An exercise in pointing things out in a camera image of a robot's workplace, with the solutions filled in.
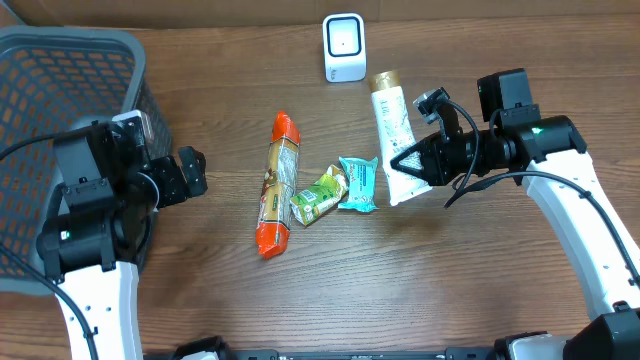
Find white tube gold cap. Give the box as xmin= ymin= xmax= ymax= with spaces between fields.
xmin=368 ymin=71 xmax=432 ymax=206

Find mint green tissue pack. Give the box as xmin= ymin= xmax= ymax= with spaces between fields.
xmin=338 ymin=157 xmax=378 ymax=213

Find orange spaghetti packet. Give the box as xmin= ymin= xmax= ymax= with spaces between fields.
xmin=256 ymin=112 xmax=301 ymax=260

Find green drink carton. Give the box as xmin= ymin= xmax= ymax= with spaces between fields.
xmin=290 ymin=165 xmax=348 ymax=226

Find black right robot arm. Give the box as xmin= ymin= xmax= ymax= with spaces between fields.
xmin=390 ymin=110 xmax=639 ymax=359

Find white barcode scanner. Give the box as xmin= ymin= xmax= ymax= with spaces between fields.
xmin=322 ymin=13 xmax=367 ymax=83

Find grey plastic shopping basket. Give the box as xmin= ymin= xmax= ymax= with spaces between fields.
xmin=1 ymin=26 xmax=172 ymax=271

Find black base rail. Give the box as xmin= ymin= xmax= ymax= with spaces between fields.
xmin=142 ymin=335 xmax=589 ymax=360

